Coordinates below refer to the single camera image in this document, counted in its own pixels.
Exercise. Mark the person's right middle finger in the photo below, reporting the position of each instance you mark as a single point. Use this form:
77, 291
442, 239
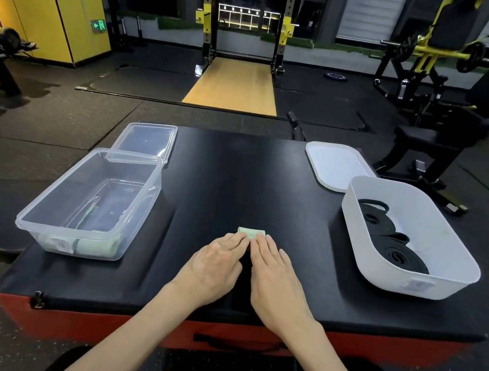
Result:
271, 248

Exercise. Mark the yellow black weight machine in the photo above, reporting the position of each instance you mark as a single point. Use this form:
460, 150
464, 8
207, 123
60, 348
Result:
428, 48

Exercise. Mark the black zipper pull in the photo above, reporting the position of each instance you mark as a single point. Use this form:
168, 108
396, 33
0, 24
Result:
37, 299

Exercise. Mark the wooden lifting platform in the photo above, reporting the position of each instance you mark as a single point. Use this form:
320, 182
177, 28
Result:
234, 85

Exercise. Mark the blue weight plate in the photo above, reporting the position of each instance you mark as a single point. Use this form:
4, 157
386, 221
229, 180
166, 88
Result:
335, 76

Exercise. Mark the red black padded plyo box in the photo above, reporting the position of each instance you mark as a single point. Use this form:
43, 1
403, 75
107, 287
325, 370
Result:
235, 181

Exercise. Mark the light green resistance band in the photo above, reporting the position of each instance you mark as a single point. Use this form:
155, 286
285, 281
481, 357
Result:
251, 231
96, 249

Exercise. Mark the person's right hand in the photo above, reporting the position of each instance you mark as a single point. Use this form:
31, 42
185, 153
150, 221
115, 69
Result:
278, 291

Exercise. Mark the green exit sign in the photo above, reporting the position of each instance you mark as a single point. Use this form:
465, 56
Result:
97, 25

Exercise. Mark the person's right little finger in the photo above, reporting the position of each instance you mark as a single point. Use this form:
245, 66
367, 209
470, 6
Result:
293, 273

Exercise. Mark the clear plastic storage bin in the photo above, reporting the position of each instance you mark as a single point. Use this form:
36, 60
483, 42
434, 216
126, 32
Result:
84, 193

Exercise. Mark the looped thin black resistance band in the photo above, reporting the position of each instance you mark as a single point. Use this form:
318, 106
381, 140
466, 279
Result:
374, 204

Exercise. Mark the wide grey window blind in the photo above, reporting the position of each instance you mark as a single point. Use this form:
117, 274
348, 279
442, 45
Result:
374, 11

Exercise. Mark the folded black resistance band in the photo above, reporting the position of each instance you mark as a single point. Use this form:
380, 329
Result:
375, 224

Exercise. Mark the black bench foot roller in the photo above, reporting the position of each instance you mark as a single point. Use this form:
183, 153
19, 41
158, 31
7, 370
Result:
296, 127

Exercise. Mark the person's left little finger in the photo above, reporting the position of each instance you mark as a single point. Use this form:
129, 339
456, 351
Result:
200, 257

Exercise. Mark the white plastic bin lid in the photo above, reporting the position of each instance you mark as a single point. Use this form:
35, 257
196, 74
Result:
334, 163

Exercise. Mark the person's left hand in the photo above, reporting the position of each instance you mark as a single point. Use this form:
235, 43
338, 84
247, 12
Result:
206, 275

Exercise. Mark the yellow black power rack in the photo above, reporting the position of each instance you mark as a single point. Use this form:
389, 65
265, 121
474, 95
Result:
206, 13

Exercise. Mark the rolled black resistance band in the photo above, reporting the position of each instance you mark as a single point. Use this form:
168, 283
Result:
400, 258

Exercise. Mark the person's left middle finger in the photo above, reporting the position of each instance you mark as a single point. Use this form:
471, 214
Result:
229, 245

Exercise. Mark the white plastic storage bin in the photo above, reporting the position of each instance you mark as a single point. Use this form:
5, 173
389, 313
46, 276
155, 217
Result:
413, 206

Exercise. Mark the clear plastic bin lid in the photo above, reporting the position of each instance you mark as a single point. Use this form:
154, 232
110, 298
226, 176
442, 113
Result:
147, 138

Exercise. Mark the person's left forearm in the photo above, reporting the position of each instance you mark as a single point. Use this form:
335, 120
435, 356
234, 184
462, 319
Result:
125, 340

